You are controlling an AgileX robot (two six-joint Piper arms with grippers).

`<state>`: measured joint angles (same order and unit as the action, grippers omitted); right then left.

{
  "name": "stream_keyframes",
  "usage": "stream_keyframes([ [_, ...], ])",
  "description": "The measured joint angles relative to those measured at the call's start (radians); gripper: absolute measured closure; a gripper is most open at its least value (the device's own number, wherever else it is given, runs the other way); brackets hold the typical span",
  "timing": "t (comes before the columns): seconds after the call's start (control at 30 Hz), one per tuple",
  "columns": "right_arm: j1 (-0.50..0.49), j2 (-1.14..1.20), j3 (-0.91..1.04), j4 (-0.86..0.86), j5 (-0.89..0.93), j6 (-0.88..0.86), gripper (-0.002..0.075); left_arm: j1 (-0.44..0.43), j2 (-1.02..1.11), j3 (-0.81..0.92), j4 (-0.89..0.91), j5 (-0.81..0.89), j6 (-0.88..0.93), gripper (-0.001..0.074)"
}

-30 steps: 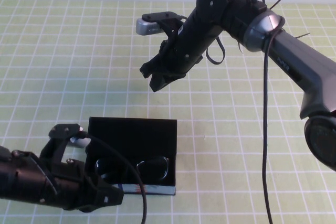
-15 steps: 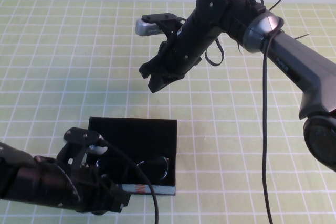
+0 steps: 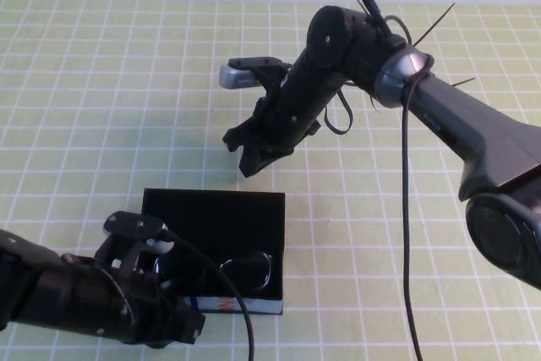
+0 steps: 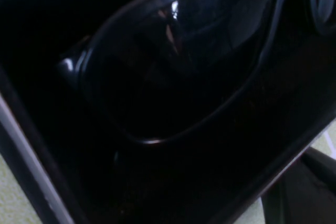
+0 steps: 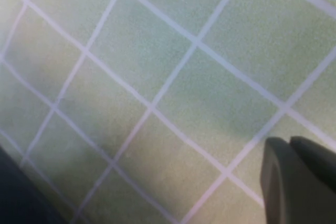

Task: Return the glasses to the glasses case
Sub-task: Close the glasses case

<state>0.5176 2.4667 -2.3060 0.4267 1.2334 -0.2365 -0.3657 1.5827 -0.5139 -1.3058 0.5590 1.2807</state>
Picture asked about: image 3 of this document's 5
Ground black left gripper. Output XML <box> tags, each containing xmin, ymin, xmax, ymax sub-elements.
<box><xmin>124</xmin><ymin>270</ymin><xmax>207</xmax><ymax>349</ymax></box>

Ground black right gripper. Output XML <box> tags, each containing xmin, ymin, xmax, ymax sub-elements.
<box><xmin>222</xmin><ymin>81</ymin><xmax>323</xmax><ymax>179</ymax></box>

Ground black framed glasses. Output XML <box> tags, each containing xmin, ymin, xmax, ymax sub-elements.
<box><xmin>154</xmin><ymin>250</ymin><xmax>274</xmax><ymax>294</ymax></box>

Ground black printed glasses case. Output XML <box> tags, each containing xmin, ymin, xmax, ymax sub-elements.
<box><xmin>141</xmin><ymin>189</ymin><xmax>287</xmax><ymax>316</ymax></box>

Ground green checked tablecloth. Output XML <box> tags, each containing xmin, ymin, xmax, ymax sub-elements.
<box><xmin>0</xmin><ymin>0</ymin><xmax>541</xmax><ymax>361</ymax></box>

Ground left camera black cable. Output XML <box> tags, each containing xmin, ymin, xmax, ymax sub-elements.
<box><xmin>162</xmin><ymin>229</ymin><xmax>257</xmax><ymax>361</ymax></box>

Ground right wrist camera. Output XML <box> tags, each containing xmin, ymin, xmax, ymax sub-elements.
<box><xmin>218</xmin><ymin>63</ymin><xmax>263</xmax><ymax>90</ymax></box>

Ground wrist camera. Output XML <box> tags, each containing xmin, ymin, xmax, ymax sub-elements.
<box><xmin>103</xmin><ymin>211</ymin><xmax>175</xmax><ymax>254</ymax></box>
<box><xmin>218</xmin><ymin>63</ymin><xmax>263</xmax><ymax>90</ymax></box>

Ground right camera mount bracket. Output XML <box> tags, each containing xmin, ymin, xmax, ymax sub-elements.
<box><xmin>227</xmin><ymin>56</ymin><xmax>292</xmax><ymax>102</ymax></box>

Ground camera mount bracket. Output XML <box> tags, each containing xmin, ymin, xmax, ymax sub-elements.
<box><xmin>95</xmin><ymin>229</ymin><xmax>147</xmax><ymax>278</ymax></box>
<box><xmin>227</xmin><ymin>56</ymin><xmax>292</xmax><ymax>102</ymax></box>

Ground left camera mount bracket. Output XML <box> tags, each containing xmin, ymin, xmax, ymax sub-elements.
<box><xmin>95</xmin><ymin>229</ymin><xmax>147</xmax><ymax>278</ymax></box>

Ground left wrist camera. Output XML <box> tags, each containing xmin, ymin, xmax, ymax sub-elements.
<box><xmin>103</xmin><ymin>211</ymin><xmax>175</xmax><ymax>254</ymax></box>

